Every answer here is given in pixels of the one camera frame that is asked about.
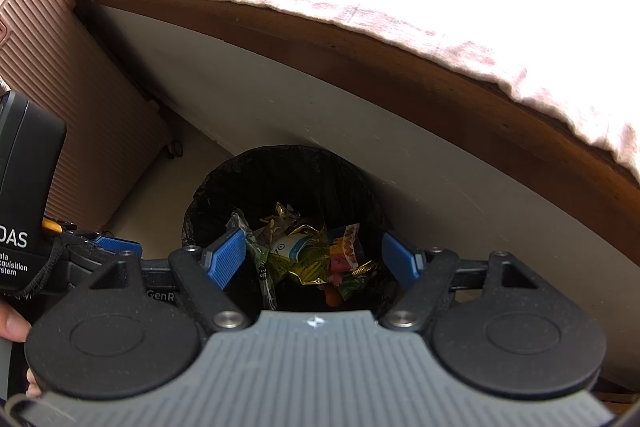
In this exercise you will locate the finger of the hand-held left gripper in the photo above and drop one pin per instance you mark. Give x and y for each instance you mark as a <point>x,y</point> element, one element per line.
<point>117,247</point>

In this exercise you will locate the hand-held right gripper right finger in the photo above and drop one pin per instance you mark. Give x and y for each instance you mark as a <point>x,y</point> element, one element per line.
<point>400,259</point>

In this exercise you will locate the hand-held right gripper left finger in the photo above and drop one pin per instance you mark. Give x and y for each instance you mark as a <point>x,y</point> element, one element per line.
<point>227,257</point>

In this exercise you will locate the green plastic wrapper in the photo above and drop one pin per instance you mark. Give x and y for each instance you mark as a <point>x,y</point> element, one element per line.
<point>260,257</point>

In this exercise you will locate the red printed snack wrapper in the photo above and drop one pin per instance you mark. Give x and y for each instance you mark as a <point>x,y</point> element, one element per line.
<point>347,249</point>

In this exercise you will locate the gold candy wrapper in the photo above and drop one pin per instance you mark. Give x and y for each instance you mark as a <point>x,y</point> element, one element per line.
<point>280,217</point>

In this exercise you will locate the orange fruit peel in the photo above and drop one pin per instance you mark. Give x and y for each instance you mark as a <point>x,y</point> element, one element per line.
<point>332,298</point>

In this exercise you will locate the black trash bin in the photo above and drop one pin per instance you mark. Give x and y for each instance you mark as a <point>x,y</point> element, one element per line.
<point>290,177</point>

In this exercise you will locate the person's left hand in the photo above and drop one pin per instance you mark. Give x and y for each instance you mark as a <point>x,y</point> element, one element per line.
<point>12,322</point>

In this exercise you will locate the pink ribbed suitcase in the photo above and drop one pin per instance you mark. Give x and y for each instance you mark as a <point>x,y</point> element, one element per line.
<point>65,107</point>

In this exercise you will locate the wooden bed frame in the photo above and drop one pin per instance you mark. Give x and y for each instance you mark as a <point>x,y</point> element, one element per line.
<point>350,107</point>

